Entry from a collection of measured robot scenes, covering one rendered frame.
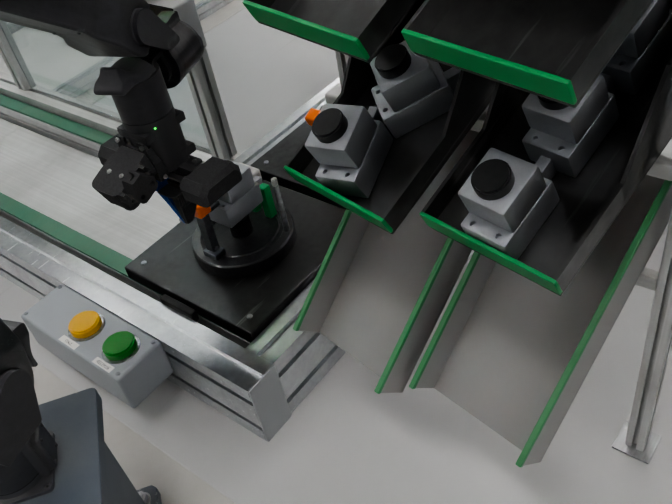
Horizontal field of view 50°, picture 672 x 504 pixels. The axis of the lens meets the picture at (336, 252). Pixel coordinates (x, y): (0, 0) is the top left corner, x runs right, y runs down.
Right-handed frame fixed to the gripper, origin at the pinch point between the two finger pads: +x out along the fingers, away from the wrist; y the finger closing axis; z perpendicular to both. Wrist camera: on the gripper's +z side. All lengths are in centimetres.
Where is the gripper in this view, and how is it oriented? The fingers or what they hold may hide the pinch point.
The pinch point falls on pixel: (180, 199)
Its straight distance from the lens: 87.8
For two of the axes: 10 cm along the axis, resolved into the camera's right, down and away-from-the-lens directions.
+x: 1.5, 7.3, 6.6
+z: -6.0, 6.0, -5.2
